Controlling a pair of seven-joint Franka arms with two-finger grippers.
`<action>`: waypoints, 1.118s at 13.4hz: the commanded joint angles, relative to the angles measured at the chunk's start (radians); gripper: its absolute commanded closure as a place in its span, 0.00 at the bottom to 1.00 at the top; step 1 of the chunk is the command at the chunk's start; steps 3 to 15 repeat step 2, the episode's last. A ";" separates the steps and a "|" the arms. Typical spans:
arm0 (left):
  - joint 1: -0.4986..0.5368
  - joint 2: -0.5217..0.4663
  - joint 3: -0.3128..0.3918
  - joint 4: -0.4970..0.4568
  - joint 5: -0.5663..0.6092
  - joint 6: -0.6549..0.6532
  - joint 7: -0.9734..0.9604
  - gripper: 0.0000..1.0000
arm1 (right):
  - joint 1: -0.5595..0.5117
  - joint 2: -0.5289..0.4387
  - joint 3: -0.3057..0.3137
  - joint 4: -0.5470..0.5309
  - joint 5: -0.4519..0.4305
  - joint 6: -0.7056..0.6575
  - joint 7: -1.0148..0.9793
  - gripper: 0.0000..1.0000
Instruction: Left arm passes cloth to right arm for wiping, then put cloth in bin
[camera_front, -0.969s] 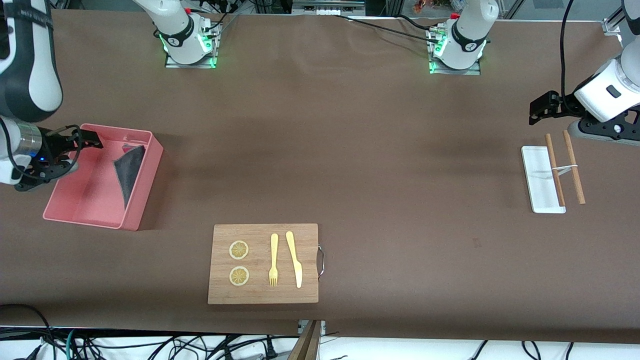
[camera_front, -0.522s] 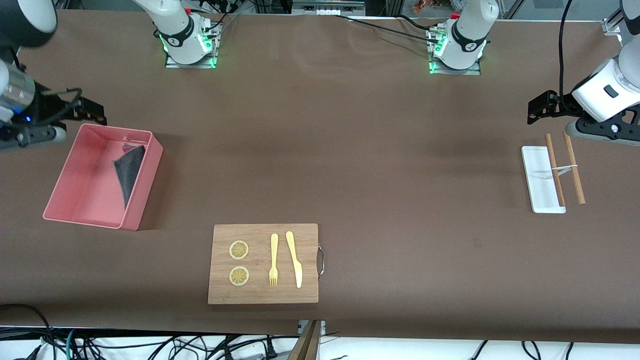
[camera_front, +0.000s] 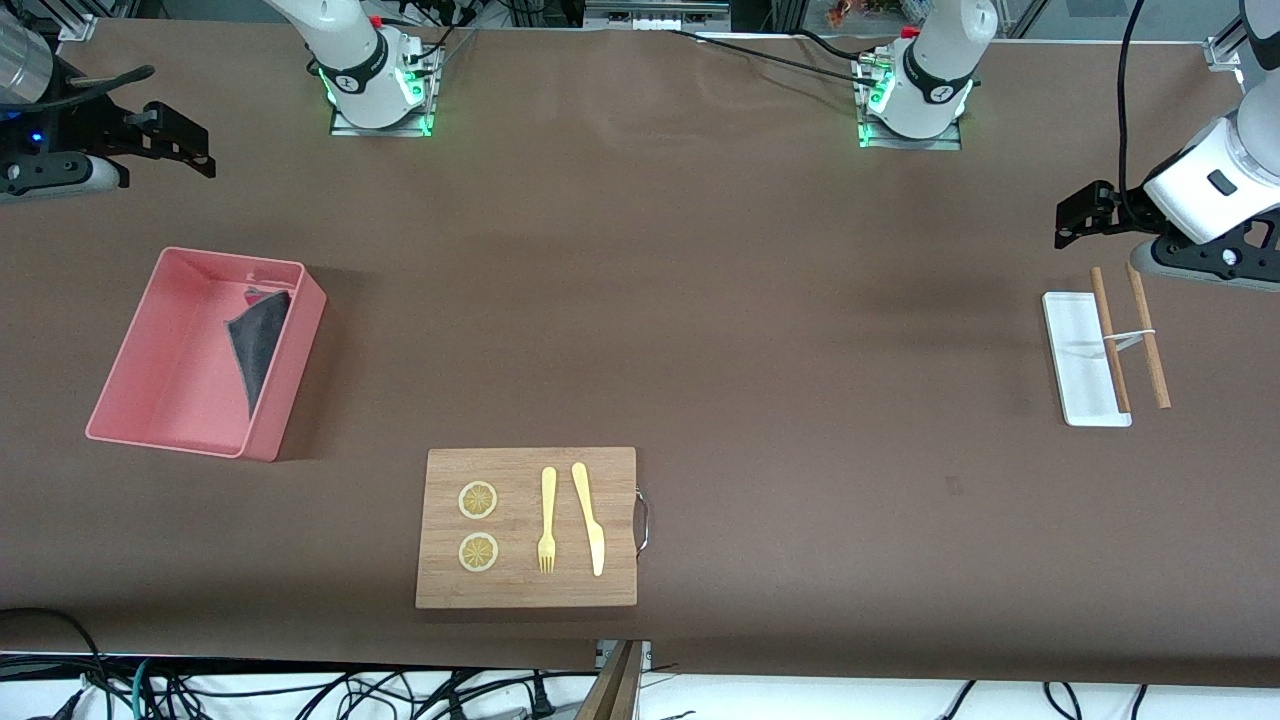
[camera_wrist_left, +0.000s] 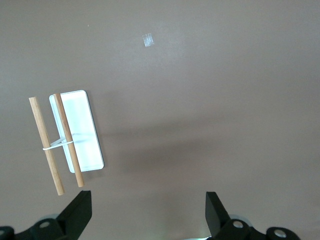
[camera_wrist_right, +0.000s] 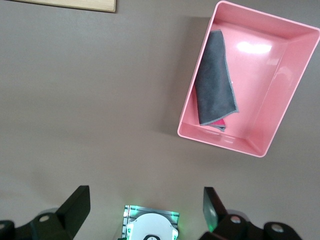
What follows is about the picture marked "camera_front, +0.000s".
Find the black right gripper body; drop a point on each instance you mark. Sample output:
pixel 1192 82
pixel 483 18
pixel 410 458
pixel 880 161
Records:
pixel 88 132

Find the grey and red cloth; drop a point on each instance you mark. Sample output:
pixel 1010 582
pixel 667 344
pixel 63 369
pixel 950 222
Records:
pixel 258 340

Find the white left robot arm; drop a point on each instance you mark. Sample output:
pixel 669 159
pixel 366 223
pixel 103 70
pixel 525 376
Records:
pixel 935 70

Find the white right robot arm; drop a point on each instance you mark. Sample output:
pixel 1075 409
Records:
pixel 355 60

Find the wooden rack rod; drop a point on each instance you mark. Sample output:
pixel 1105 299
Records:
pixel 1150 340
pixel 1110 340

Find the white elastic band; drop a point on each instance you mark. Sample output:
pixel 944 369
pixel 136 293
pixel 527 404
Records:
pixel 1132 335

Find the white rectangular rack tray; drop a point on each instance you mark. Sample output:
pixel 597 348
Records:
pixel 1080 370

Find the pink plastic bin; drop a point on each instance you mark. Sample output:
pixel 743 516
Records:
pixel 170 370

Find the dried lemon slice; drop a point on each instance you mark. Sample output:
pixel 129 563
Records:
pixel 478 553
pixel 478 500

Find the silver box behind table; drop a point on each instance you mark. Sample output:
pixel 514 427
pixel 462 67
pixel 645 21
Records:
pixel 650 15

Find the yellow wooden fork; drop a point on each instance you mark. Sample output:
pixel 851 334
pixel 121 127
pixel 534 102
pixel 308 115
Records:
pixel 548 500

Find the yellow wooden knife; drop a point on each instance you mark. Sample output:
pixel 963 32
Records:
pixel 590 520

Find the bamboo cutting board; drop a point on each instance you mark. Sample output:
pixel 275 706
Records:
pixel 525 590

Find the aluminium frame post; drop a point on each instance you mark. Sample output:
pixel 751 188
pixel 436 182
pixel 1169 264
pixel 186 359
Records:
pixel 75 28
pixel 1225 50

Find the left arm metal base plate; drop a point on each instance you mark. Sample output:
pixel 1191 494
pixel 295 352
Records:
pixel 910 144

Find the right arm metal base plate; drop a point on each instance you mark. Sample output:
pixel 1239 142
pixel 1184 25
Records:
pixel 380 131

